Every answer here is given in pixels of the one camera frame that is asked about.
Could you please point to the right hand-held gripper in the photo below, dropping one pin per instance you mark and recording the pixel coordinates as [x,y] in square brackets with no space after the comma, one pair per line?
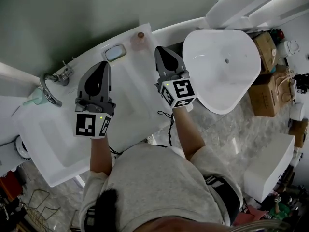
[183,89]

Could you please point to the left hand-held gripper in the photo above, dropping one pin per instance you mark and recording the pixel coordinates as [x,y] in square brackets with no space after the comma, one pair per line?
[84,127]

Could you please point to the small pink bottle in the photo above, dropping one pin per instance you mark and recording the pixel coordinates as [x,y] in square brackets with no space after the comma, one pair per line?
[138,43]

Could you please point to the person's left forearm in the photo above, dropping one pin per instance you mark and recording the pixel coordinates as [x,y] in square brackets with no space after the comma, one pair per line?
[101,156]

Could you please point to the person's right forearm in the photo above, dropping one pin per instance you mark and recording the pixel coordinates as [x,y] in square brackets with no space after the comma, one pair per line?
[188,136]

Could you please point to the white vanity sink cabinet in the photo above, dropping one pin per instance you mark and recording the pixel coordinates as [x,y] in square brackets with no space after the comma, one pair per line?
[135,120]

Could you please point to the grey soap dish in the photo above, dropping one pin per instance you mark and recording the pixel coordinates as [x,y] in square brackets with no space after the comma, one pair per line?
[115,53]

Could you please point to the chrome faucet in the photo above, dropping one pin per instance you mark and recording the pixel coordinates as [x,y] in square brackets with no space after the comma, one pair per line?
[48,93]

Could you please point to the white bathtub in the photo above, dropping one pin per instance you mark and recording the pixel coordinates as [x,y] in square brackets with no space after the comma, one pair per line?
[217,62]

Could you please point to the green translucent cup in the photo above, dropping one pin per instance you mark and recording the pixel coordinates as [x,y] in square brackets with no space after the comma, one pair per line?
[36,98]

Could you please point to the person's white shoe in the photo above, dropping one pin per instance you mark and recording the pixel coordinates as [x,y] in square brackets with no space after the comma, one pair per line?
[149,140]

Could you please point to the white framed mirror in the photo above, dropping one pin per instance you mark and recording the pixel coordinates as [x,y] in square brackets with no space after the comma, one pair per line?
[72,13]

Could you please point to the white round robot vacuum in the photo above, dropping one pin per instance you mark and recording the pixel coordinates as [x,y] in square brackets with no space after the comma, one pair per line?
[20,149]

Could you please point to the small cardboard box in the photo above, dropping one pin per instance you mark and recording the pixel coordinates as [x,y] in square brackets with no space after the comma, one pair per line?
[264,47]

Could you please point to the large cardboard box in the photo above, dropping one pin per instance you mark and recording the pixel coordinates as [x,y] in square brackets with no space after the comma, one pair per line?
[265,95]

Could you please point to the white low cabinet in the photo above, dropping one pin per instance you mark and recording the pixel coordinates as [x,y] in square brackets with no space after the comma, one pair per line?
[8,156]

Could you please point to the person's grey shirt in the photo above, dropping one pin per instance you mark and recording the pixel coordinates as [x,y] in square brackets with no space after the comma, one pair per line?
[157,185]

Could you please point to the white round-lid appliance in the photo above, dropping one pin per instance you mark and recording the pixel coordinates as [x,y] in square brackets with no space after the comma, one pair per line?
[289,47]

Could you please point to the red box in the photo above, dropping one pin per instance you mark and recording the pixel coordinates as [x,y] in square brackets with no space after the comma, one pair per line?
[9,185]

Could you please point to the black device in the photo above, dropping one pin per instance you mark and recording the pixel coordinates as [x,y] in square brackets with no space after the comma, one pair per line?
[303,83]

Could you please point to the white rectangular cabinet box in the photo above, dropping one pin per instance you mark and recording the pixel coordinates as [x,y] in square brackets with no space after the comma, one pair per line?
[268,168]

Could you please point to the pink cloth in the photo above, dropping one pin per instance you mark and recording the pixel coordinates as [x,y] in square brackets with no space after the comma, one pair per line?
[253,217]

